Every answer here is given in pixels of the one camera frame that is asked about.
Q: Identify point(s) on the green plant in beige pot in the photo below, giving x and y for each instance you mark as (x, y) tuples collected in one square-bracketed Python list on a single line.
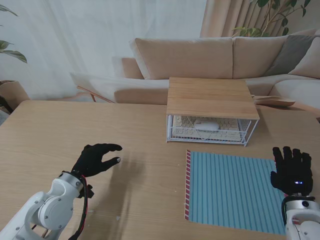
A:
[(15, 53)]

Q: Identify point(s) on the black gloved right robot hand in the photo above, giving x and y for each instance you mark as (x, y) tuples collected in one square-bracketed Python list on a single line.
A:
[(292, 175)]

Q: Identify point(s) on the cream keyboard with round keys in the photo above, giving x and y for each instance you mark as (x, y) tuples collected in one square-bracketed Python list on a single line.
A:
[(182, 122)]

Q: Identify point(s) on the beige curtain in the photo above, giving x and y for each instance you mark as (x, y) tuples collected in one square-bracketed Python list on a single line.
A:
[(225, 17)]

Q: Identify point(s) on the beige plant pot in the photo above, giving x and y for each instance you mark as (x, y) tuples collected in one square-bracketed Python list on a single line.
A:
[(13, 91)]

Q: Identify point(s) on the wooden dish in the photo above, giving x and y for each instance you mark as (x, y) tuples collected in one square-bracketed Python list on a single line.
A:
[(275, 101)]

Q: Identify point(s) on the black tripod stand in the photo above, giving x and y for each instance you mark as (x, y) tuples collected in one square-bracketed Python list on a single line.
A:
[(5, 105)]

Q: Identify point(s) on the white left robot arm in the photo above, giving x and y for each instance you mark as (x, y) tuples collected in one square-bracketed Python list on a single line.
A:
[(47, 205)]

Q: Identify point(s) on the beige sofa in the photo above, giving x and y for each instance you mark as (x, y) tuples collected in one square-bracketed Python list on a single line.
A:
[(187, 60)]

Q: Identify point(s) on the tall green leafy plant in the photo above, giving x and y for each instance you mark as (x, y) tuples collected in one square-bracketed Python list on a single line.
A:
[(272, 17)]

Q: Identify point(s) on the gray cushion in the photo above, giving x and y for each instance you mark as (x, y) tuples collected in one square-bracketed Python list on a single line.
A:
[(290, 55)]

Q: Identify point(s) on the blue striped mouse pad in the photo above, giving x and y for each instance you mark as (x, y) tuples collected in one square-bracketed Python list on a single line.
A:
[(230, 190)]

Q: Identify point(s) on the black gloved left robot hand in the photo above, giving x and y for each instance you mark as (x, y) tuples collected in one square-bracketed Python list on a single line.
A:
[(91, 162)]

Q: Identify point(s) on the white computer mouse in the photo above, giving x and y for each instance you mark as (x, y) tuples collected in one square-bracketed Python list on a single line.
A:
[(206, 126)]

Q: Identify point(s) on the white sheer curtain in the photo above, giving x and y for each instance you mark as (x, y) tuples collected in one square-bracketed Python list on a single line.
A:
[(87, 45)]

